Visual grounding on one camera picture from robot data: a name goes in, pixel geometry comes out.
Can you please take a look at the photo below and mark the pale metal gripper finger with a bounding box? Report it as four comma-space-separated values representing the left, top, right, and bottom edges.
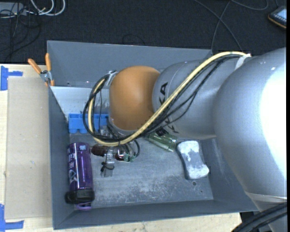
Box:
101, 149, 116, 178

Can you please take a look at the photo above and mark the dark red-brown oval thing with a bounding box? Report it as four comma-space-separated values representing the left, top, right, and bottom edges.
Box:
90, 144, 107, 157

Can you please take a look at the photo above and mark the purple bottle with black cap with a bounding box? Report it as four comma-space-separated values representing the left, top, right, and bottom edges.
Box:
64, 142, 96, 211

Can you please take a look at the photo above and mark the grey metal bin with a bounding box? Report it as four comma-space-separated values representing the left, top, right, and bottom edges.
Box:
46, 40, 260, 231

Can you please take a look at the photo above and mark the clear green plastic thing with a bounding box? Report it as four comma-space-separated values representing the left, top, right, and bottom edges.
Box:
145, 132, 178, 153

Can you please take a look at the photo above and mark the blue toy building brick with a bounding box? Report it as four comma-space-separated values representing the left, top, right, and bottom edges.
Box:
68, 113, 110, 135

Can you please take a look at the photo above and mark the pale flat board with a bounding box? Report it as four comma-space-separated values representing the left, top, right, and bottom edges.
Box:
4, 76, 53, 221

